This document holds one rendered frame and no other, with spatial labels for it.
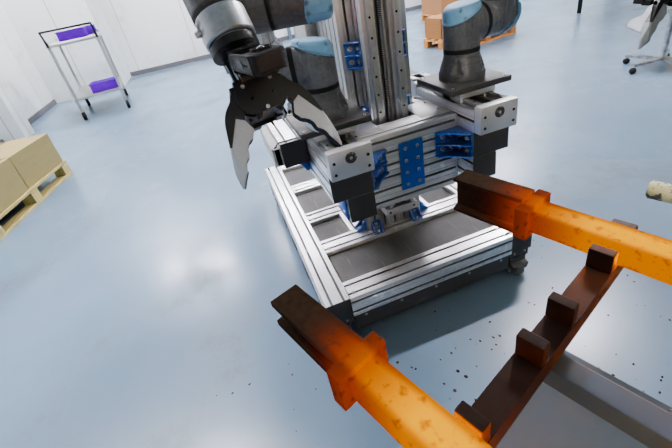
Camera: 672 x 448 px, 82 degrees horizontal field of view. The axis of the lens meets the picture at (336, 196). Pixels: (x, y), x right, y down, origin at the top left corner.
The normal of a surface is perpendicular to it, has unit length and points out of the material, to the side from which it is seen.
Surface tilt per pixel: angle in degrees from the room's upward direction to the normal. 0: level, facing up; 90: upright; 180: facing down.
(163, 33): 90
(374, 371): 0
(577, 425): 0
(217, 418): 0
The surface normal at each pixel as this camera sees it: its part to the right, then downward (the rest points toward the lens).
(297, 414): -0.17, -0.85
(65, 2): 0.32, 0.44
